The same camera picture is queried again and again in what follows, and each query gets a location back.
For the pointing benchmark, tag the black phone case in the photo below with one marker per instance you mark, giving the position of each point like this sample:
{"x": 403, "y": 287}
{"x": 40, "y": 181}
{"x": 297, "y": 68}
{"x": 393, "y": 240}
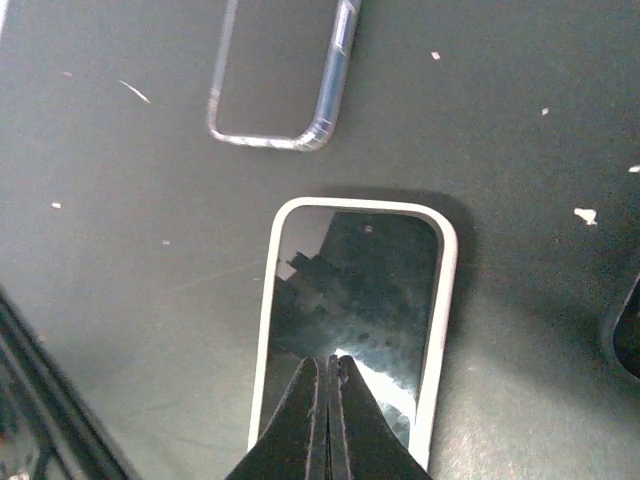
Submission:
{"x": 619, "y": 328}

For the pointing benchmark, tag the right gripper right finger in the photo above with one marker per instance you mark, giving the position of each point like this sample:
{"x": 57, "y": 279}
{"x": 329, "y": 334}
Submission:
{"x": 360, "y": 443}

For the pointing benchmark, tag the black smartphone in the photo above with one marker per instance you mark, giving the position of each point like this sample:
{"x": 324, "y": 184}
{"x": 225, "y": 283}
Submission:
{"x": 356, "y": 283}

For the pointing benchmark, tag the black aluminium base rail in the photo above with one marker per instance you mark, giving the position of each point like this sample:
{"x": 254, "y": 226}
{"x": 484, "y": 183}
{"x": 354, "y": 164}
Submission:
{"x": 47, "y": 430}

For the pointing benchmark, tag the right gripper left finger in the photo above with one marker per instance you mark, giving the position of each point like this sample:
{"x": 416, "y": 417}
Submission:
{"x": 294, "y": 443}

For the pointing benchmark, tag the beige cased phone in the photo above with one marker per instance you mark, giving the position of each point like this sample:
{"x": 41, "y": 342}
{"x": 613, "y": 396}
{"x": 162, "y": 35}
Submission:
{"x": 421, "y": 433}

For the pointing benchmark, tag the blue smartphone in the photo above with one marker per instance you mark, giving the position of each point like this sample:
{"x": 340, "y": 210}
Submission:
{"x": 270, "y": 66}

